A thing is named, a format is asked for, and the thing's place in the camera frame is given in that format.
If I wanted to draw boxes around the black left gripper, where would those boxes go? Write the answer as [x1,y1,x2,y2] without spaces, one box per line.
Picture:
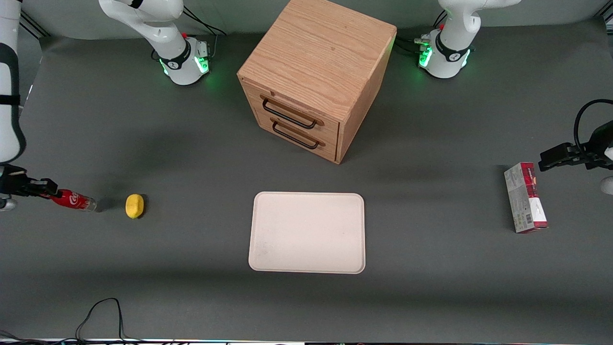
[538,121,613,173]

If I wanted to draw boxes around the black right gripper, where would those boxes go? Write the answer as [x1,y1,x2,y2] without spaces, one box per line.
[0,164,62,199]

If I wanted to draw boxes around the red coke bottle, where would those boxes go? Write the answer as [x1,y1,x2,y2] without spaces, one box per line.
[51,189,98,213]

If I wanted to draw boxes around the cream plastic tray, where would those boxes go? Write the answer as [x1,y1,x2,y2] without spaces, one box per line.
[248,191,366,275]

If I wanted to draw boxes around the red grey carton box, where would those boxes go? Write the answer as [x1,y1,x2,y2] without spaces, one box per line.
[504,162,548,234]

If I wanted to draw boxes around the yellow lemon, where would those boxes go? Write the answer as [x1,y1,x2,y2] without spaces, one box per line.
[125,194,145,219]

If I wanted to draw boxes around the grey table mat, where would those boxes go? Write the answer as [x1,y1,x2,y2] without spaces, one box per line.
[0,17,613,344]

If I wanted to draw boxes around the wooden drawer cabinet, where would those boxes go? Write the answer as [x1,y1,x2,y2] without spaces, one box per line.
[237,0,397,165]

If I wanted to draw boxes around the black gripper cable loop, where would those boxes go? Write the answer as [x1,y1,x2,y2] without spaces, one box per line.
[573,99,613,153]

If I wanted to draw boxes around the thin black cable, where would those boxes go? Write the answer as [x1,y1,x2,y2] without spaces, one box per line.
[0,298,144,344]

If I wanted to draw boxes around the black aluminium frame rail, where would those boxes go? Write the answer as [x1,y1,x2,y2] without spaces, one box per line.
[20,11,49,38]

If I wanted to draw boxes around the black arm base cables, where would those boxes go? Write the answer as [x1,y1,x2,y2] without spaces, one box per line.
[179,7,227,60]
[395,11,449,55]

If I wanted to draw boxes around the black drawer handle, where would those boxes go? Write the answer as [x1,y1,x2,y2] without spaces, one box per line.
[272,121,320,150]
[261,98,318,130]

